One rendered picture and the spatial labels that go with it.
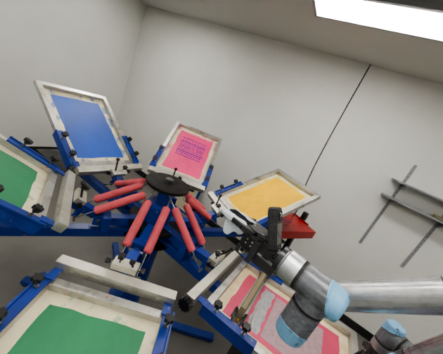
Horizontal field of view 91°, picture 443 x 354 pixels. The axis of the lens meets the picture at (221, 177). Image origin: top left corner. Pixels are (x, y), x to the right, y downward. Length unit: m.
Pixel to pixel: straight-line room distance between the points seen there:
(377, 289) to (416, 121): 2.72
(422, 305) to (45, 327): 1.18
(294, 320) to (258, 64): 3.31
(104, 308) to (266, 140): 2.76
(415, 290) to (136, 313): 1.02
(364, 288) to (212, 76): 3.57
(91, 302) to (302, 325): 0.91
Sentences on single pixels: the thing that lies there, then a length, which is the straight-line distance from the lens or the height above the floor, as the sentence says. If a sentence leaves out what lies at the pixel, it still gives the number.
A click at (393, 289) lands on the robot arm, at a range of 0.69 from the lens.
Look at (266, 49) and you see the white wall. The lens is 3.62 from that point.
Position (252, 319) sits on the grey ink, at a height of 0.99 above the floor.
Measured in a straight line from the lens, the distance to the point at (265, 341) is 1.38.
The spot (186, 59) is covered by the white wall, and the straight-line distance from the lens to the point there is 4.26.
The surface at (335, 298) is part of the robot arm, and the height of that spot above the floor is 1.68.
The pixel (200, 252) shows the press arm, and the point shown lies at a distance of 1.50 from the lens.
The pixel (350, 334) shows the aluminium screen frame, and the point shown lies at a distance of 1.75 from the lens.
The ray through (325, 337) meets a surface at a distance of 1.65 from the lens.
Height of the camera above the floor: 1.95
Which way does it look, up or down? 17 degrees down
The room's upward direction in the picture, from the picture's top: 24 degrees clockwise
